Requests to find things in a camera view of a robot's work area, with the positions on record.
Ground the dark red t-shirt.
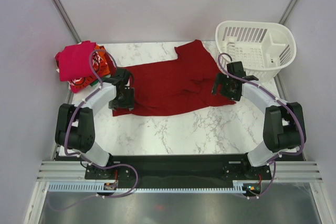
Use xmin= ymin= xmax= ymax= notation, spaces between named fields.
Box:
xmin=112 ymin=40 xmax=235 ymax=116

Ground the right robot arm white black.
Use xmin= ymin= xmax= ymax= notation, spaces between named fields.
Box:
xmin=212 ymin=61 xmax=306 ymax=179

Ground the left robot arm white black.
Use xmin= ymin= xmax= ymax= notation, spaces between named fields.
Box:
xmin=55 ymin=68 xmax=134 ymax=178

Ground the green folded shirt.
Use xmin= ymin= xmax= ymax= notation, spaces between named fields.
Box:
xmin=90 ymin=79 xmax=100 ymax=87

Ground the orange red printed folded shirt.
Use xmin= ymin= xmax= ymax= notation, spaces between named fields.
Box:
xmin=69 ymin=45 xmax=116 ymax=93

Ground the white plastic laundry basket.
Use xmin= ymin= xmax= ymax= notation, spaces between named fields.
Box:
xmin=215 ymin=21 xmax=297 ymax=82

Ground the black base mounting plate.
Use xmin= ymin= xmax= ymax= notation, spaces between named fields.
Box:
xmin=85 ymin=154 xmax=271 ymax=188

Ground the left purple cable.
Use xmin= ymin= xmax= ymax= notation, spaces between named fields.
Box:
xmin=63 ymin=49 xmax=118 ymax=158

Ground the white slotted cable duct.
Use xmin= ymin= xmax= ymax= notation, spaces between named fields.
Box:
xmin=48 ymin=181 xmax=246 ymax=194

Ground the aluminium rail frame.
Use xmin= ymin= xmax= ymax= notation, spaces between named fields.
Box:
xmin=37 ymin=161 xmax=86 ymax=182

